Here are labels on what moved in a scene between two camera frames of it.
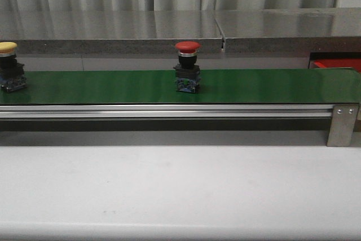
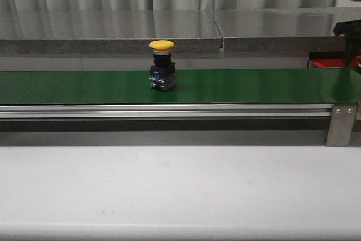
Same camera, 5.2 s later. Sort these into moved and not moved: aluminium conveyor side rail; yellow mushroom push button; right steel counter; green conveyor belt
Moved: yellow mushroom push button
Not moved: aluminium conveyor side rail; right steel counter; green conveyor belt
